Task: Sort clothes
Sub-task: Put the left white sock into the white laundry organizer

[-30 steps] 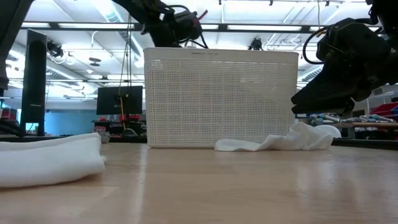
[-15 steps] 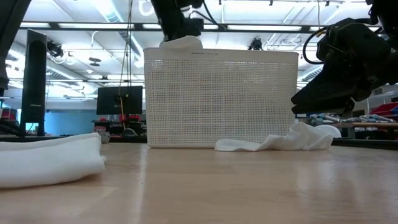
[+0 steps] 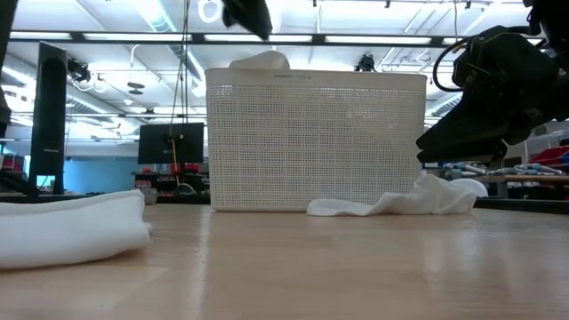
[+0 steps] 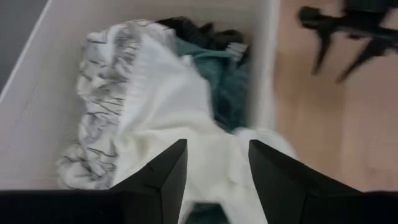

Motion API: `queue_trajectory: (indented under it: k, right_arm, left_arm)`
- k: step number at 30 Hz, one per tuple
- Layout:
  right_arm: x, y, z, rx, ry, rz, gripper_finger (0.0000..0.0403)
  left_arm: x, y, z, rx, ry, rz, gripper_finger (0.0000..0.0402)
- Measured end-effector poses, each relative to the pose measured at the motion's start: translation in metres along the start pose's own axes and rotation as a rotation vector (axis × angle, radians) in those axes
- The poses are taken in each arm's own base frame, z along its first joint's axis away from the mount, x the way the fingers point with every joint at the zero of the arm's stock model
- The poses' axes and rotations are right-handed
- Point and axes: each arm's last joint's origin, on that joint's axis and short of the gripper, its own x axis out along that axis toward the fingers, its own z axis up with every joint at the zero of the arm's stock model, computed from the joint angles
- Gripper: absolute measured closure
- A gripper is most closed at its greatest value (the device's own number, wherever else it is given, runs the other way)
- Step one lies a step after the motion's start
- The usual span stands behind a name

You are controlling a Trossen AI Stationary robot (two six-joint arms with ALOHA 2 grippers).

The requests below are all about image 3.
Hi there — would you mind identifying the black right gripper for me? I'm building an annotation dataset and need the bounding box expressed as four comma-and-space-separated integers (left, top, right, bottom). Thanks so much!
416, 25, 569, 164

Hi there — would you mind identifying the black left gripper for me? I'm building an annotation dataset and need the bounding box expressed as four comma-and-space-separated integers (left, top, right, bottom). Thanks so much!
220, 0, 274, 41

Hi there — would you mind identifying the white leaf-print garment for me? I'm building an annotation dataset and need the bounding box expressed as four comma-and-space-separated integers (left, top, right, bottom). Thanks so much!
228, 49, 292, 71

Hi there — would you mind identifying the wooden table with clothes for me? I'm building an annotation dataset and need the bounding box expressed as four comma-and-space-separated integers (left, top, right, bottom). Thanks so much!
437, 162, 569, 199

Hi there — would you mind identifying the long white sock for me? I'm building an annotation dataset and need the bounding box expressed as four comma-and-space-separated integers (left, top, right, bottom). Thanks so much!
305, 173, 478, 218

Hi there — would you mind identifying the white perforated plastic laundry basket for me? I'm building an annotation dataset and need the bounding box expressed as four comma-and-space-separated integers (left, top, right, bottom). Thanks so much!
204, 66, 429, 213

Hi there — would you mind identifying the black computer monitor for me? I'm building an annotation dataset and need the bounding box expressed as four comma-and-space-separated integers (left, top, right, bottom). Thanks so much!
137, 122, 206, 166

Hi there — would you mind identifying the tall black tower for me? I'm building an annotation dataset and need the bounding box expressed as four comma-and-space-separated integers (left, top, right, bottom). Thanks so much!
28, 41, 68, 197

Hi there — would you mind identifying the white t-shirt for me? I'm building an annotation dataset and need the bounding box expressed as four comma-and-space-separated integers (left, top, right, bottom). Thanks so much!
0, 189, 153, 270

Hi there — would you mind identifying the white ring light stand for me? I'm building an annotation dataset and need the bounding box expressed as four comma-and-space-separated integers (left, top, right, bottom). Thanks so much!
168, 0, 223, 196

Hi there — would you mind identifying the right wrist camera cable loop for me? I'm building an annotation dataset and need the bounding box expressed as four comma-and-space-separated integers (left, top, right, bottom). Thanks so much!
431, 35, 475, 93

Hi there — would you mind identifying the black overhead camera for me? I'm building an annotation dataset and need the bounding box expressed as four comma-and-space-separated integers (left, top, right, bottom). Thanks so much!
354, 52, 377, 73

